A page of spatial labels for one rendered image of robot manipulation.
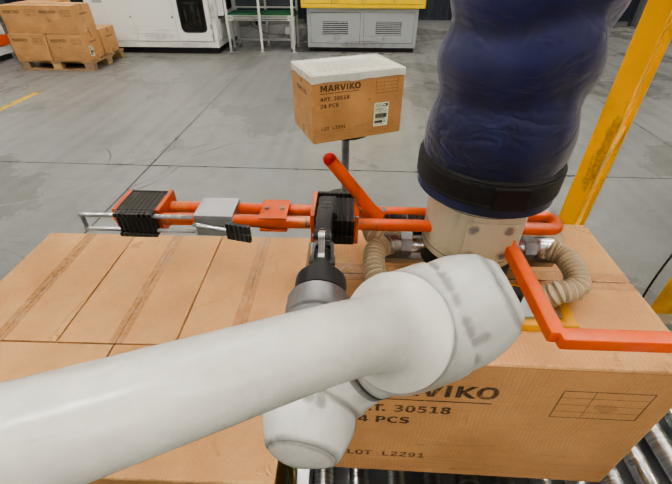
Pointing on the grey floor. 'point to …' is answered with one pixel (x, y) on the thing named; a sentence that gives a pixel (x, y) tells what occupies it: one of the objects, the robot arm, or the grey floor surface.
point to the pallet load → (58, 35)
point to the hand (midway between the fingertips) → (327, 217)
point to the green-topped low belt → (261, 20)
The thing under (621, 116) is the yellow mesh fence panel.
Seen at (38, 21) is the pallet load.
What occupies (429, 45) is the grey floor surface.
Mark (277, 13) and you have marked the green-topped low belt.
